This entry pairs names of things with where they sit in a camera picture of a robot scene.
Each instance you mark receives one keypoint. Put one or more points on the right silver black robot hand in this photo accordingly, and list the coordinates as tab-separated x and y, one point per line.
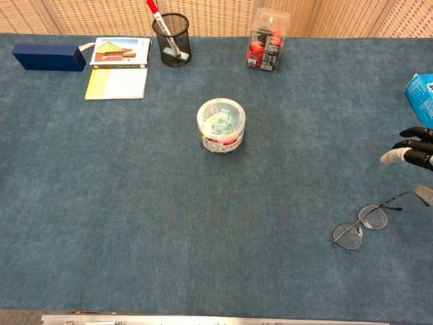
419	155

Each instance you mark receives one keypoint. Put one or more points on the woven wicker folding screen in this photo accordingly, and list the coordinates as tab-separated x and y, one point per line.
101	17

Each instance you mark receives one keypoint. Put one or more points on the thin-framed eyeglasses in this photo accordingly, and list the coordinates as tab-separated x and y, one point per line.
348	237

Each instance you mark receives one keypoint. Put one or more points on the clear tub of binder clips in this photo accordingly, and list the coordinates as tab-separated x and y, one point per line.
220	135

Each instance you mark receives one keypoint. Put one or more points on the blue felt table cover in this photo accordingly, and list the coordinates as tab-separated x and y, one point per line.
135	203

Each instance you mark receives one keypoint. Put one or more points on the red white marker pen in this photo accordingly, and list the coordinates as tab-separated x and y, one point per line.
154	7

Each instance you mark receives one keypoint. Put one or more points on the navy blue rectangular box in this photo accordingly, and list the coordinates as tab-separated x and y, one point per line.
47	57

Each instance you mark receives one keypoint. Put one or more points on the black mesh pen holder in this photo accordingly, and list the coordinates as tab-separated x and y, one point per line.
176	40

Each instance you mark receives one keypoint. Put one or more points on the aluminium profile rail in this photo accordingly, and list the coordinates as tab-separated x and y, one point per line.
169	320

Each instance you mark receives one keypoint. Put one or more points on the book with palace picture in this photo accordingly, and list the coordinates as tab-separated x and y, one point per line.
115	50

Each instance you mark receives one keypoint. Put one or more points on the pale teal eraser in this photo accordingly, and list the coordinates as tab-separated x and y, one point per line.
184	57

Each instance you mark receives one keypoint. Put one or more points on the light blue printed carton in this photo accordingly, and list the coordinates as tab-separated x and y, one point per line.
423	98

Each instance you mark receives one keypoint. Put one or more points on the clear box with orange items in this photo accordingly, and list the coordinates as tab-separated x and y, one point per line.
267	50

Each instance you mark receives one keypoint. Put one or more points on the yellow and white booklet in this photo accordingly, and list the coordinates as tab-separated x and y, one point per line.
118	84

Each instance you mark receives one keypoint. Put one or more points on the pale tassel bookmark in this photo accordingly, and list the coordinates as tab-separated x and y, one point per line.
87	46

